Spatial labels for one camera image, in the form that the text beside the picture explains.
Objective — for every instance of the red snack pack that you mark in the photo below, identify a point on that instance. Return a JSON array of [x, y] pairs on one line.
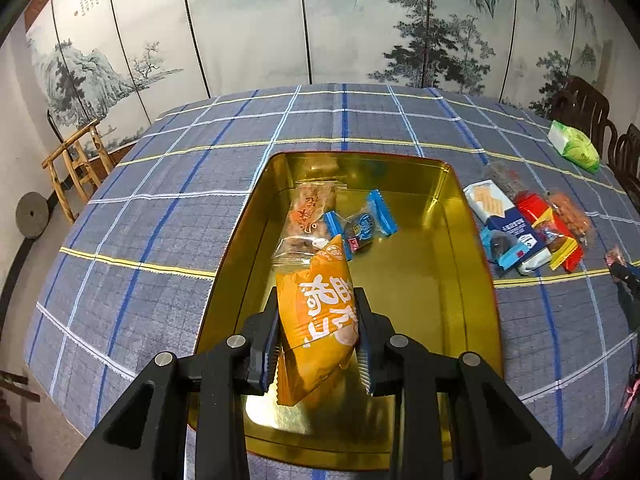
[[532, 206]]

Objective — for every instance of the painted folding screen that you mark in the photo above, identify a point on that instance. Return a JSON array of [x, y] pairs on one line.
[[125, 62]]

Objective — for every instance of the clear bag orange snacks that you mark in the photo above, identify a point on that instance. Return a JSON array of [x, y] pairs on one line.
[[304, 231]]

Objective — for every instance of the blue plaid tablecloth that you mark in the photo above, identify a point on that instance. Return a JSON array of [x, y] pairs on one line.
[[133, 276]]

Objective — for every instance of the orange snack bag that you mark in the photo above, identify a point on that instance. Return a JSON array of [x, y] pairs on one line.
[[319, 322]]

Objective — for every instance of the gold red tin box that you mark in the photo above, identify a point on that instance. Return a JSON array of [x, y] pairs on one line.
[[430, 278]]

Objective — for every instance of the blue white cracker pack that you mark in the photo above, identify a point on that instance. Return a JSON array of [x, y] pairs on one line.
[[495, 209]]

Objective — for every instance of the yellow candy wrapper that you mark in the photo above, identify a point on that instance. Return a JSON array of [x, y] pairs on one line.
[[559, 240]]

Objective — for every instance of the blue wrapped cookie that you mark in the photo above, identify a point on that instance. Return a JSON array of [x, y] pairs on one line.
[[359, 230]]

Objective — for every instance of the clear bag brown nuts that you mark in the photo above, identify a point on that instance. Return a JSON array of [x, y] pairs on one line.
[[573, 216]]

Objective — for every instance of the round stone disc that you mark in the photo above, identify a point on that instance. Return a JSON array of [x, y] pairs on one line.
[[32, 215]]

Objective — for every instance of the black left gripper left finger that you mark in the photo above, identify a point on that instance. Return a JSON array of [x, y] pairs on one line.
[[263, 331]]

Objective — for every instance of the green tissue pack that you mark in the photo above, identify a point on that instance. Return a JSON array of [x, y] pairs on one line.
[[574, 145]]

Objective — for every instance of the blue cookie wrapper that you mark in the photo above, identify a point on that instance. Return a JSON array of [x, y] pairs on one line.
[[506, 251]]

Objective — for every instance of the bamboo chair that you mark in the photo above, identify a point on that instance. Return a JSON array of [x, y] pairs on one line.
[[77, 165]]

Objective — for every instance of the grey sesame bar pack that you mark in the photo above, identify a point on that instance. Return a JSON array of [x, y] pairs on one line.
[[506, 179]]

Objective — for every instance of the dark wooden chair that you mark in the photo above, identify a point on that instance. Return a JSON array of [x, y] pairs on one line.
[[581, 106], [625, 164]]

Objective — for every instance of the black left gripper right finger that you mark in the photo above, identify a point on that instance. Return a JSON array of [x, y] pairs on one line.
[[376, 363]]

